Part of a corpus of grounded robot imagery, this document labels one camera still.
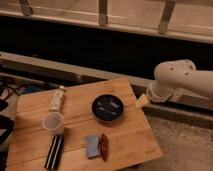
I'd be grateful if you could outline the dark ceramic bowl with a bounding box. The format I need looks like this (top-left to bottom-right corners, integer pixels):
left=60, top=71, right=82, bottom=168
left=92, top=94, right=124, bottom=122

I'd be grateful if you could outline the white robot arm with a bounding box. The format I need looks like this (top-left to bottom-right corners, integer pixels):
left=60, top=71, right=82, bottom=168
left=135, top=59, right=213, bottom=108

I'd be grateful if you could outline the dark red oval object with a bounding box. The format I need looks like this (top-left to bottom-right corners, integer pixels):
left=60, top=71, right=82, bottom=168
left=100, top=134, right=108, bottom=161

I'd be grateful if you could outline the blue grey sponge block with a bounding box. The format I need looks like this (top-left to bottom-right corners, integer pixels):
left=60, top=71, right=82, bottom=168
left=85, top=134, right=100, bottom=159

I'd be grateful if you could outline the white spray bottle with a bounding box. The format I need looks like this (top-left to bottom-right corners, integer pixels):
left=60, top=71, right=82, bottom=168
left=49, top=86, right=65, bottom=112

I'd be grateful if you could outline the middle metal railing post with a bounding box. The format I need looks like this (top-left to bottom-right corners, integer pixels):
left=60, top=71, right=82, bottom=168
left=99, top=0, right=108, bottom=26

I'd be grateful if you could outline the metal railing post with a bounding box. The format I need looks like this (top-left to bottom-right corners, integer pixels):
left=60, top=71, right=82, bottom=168
left=19, top=0, right=33, bottom=16
left=158, top=0, right=176, bottom=34
left=99, top=0, right=108, bottom=26

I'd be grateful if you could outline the right metal railing post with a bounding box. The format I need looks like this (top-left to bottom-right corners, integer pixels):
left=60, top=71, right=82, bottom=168
left=158, top=0, right=176, bottom=34

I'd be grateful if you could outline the dark cables and clutter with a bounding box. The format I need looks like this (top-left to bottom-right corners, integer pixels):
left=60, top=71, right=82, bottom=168
left=0, top=75, right=43, bottom=171

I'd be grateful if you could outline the left metal railing post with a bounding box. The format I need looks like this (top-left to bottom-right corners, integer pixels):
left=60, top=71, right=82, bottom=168
left=19, top=0, right=33, bottom=16

